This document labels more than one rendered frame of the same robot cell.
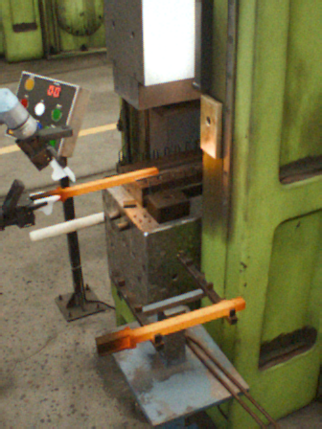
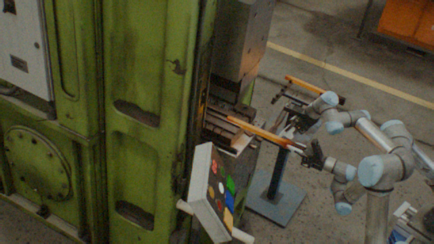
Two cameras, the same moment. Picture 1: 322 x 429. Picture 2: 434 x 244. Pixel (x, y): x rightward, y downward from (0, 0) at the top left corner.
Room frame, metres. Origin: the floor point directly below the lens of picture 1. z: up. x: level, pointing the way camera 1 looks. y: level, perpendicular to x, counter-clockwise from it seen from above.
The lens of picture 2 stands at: (3.18, 1.59, 2.68)
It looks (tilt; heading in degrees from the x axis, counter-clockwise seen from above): 39 degrees down; 230
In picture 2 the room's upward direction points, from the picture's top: 9 degrees clockwise
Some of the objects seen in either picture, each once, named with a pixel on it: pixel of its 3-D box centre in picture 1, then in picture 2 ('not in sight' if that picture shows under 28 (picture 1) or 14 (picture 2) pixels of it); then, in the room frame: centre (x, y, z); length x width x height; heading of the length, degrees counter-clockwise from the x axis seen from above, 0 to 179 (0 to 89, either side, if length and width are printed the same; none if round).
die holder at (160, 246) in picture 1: (192, 237); (204, 146); (1.81, -0.11, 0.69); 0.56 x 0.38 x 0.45; 116
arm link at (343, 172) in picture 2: not in sight; (344, 171); (1.49, 0.61, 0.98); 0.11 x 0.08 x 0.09; 116
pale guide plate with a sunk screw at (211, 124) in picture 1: (211, 126); not in sight; (1.54, -0.15, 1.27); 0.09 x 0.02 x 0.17; 26
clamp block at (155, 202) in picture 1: (169, 206); (243, 112); (1.63, -0.02, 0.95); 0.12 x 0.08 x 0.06; 116
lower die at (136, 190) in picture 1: (182, 170); (205, 117); (1.86, -0.08, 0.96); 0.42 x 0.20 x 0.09; 116
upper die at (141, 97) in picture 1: (182, 76); (212, 62); (1.86, -0.08, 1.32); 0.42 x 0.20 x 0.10; 116
